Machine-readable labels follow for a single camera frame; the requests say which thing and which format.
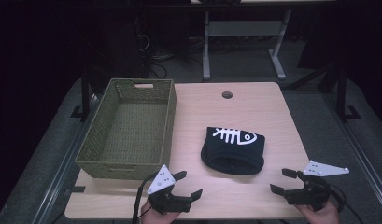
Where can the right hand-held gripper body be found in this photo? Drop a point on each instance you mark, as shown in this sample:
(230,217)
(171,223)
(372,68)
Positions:
(313,193)

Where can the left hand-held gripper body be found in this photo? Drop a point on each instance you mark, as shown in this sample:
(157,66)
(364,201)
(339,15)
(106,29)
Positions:
(166,199)

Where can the black beanie with fishbone print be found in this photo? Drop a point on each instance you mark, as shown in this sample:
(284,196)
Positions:
(232,155)

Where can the green woven basket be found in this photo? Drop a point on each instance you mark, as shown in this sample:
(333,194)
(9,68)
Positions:
(132,130)

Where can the person's left hand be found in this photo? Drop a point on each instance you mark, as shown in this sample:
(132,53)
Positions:
(154,216)

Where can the person's right hand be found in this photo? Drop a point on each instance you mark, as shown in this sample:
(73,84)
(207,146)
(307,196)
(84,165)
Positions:
(319,216)

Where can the black metal stand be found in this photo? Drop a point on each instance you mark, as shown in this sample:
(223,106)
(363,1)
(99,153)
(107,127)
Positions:
(85,96)
(342,93)

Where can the aluminium floor rail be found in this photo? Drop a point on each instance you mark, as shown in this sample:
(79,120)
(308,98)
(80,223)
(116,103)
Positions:
(64,168)
(360,155)

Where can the grey metal desk frame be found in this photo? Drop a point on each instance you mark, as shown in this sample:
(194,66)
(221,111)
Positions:
(246,29)

